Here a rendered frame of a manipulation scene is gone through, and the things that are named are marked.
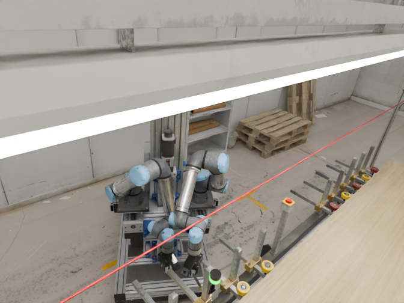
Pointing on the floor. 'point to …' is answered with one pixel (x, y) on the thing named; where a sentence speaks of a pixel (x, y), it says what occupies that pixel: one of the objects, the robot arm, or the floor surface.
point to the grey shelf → (216, 134)
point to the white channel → (189, 14)
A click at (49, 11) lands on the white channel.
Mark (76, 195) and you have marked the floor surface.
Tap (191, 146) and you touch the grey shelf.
